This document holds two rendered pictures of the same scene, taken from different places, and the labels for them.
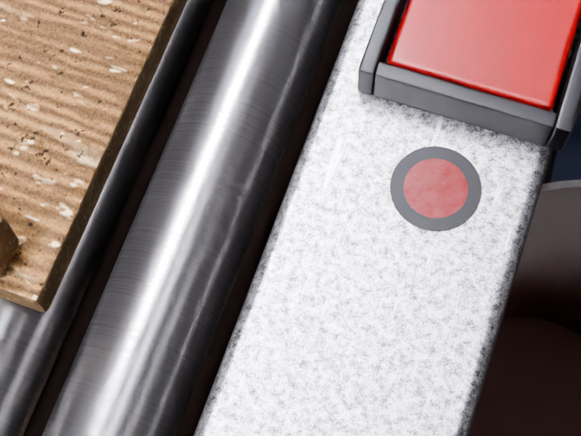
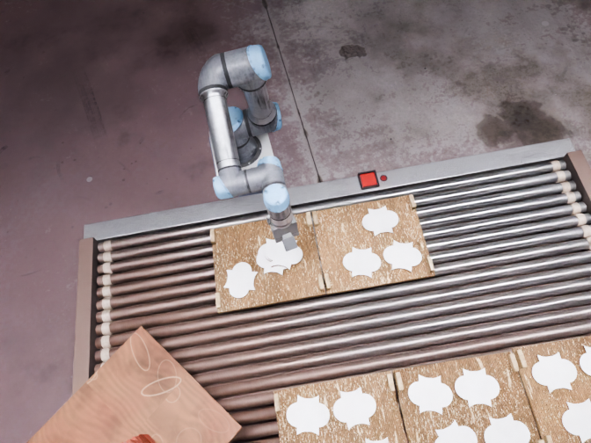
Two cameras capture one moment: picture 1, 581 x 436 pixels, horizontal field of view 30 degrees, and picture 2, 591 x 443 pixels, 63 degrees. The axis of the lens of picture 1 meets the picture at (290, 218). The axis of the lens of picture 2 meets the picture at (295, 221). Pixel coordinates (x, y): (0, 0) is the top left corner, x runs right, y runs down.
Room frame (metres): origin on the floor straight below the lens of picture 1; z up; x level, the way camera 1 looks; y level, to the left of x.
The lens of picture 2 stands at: (0.90, 0.69, 2.68)
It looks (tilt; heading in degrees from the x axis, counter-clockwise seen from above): 64 degrees down; 246
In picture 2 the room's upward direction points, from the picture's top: 11 degrees counter-clockwise
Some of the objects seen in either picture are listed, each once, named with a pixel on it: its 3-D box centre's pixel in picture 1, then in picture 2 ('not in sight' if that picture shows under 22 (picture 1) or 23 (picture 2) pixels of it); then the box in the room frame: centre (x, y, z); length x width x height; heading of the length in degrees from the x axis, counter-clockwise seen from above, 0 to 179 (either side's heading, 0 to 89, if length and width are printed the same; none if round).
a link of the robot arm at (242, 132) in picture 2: not in sight; (233, 126); (0.54, -0.56, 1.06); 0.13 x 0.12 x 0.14; 158
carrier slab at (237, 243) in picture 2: not in sight; (266, 260); (0.74, -0.02, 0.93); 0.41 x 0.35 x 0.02; 155
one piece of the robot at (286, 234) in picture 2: not in sight; (284, 229); (0.66, 0.04, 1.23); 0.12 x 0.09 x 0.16; 76
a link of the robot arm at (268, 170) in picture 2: not in sight; (266, 176); (0.63, -0.08, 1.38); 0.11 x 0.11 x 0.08; 68
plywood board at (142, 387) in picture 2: not in sight; (133, 435); (1.42, 0.28, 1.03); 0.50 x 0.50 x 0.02; 15
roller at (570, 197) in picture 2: not in sight; (338, 239); (0.45, 0.06, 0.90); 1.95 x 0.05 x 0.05; 155
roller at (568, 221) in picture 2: not in sight; (342, 262); (0.49, 0.15, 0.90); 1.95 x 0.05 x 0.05; 155
